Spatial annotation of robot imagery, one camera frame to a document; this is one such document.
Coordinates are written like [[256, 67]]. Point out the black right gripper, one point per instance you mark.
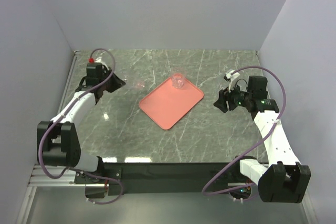
[[224, 95]]

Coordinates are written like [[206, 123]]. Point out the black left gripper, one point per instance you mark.
[[117, 83]]

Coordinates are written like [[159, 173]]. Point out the clear faceted glass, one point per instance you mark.
[[138, 83], [178, 76]]

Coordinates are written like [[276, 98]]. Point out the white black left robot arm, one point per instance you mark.
[[57, 139]]

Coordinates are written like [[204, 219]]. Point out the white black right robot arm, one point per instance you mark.
[[285, 179]]

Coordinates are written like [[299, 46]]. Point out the pink plastic tray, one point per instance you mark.
[[166, 105]]

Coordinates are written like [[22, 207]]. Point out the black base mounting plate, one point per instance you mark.
[[146, 178]]

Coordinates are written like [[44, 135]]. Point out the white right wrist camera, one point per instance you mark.
[[232, 77]]

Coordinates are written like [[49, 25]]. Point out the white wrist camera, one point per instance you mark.
[[232, 77], [98, 60]]

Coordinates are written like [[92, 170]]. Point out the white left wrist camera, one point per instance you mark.
[[98, 60]]

